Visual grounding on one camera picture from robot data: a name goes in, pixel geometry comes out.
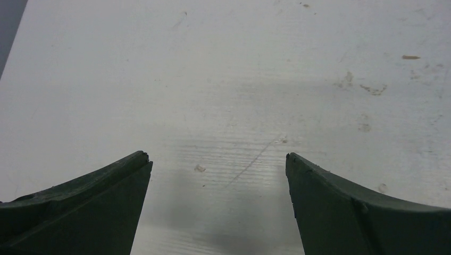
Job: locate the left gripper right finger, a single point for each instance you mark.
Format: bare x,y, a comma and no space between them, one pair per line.
337,216

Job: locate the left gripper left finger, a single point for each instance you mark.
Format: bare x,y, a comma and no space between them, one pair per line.
97,213

